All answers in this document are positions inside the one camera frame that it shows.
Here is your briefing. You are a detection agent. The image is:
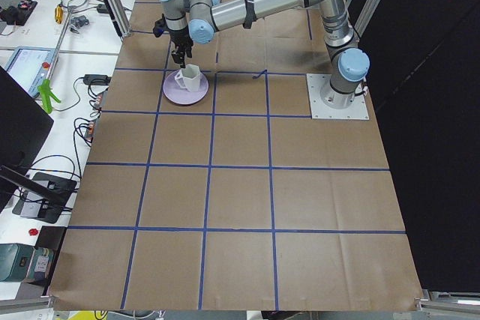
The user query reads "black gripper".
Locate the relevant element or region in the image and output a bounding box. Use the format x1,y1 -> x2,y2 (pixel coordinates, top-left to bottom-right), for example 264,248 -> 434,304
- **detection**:
169,27 -> 194,66

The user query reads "white angular cup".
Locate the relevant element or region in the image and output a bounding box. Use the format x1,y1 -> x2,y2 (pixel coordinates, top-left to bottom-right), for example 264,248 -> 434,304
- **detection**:
174,64 -> 202,92

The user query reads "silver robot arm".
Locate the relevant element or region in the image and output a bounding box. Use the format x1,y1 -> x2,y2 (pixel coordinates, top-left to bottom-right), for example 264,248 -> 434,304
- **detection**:
152,0 -> 370,109

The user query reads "lavender plate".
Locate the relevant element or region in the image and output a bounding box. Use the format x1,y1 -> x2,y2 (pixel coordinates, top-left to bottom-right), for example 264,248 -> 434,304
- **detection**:
162,70 -> 209,106

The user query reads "black power adapter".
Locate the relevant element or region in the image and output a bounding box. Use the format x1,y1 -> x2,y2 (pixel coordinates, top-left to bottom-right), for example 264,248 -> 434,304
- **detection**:
83,74 -> 111,85

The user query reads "long metal rod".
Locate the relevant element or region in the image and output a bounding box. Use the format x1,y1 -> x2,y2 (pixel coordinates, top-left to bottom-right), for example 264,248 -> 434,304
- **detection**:
46,1 -> 72,80

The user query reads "green plastic clamp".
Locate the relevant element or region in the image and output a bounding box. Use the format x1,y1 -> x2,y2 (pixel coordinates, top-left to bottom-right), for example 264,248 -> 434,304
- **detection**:
37,79 -> 61,114

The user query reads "teach pendant tablet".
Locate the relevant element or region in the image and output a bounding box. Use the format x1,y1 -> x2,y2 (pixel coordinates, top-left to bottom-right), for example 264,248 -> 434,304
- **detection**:
5,46 -> 54,97

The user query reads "black monitor stand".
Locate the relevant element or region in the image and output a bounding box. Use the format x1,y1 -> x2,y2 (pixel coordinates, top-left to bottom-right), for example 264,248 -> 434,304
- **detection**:
1,69 -> 77,223

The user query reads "green box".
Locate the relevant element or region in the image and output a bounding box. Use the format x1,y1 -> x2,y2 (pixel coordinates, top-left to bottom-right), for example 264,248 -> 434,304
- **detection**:
1,243 -> 36,283

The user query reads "orange handled tool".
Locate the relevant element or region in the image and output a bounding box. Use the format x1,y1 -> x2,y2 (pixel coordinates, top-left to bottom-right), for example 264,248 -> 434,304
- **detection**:
54,4 -> 64,24

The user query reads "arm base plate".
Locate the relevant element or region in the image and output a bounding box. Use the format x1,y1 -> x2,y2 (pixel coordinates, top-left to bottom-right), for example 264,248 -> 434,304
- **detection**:
306,73 -> 370,121

